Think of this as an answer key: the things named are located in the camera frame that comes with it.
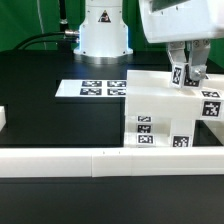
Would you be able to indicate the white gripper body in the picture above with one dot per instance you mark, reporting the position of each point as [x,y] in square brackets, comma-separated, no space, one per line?
[182,20]

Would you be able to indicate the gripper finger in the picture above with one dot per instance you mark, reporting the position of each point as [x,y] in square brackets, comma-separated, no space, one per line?
[198,55]
[176,53]

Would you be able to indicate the white tagged cube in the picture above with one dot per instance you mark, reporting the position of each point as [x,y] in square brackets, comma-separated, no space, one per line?
[180,77]

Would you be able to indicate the white chair back frame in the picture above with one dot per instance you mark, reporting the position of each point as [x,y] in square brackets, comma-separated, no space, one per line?
[149,93]

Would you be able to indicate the white chair seat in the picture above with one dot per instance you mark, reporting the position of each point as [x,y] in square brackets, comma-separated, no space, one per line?
[176,132]

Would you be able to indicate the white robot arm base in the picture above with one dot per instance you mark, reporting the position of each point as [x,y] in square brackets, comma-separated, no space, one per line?
[103,35]

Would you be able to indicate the white U-shaped fence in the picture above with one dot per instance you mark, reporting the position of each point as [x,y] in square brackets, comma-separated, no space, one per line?
[64,141]

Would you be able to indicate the white tag plate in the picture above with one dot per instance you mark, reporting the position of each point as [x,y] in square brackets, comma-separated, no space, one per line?
[91,88]

